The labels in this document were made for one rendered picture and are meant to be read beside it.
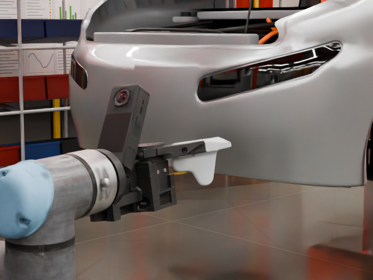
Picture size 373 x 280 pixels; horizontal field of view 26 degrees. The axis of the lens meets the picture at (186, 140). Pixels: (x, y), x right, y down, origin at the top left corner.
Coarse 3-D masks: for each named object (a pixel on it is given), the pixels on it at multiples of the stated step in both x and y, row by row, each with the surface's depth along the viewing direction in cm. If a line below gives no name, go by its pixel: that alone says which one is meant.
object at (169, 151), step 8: (176, 144) 101; (184, 144) 101; (192, 144) 102; (200, 144) 103; (160, 152) 100; (168, 152) 100; (176, 152) 100; (184, 152) 101; (192, 152) 103; (200, 152) 103
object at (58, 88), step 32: (64, 0) 701; (0, 32) 602; (32, 32) 620; (64, 32) 640; (64, 64) 708; (0, 96) 607; (32, 96) 626; (64, 96) 646; (64, 128) 717; (0, 160) 613
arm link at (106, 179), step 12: (84, 156) 91; (96, 156) 92; (96, 168) 91; (108, 168) 92; (96, 180) 90; (108, 180) 91; (108, 192) 92; (96, 204) 91; (108, 204) 93; (84, 216) 92
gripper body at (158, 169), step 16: (144, 144) 102; (160, 144) 101; (112, 160) 94; (144, 160) 100; (160, 160) 101; (128, 176) 98; (144, 176) 99; (160, 176) 102; (128, 192) 99; (144, 192) 100; (160, 192) 100; (112, 208) 95; (128, 208) 100; (144, 208) 101; (160, 208) 100
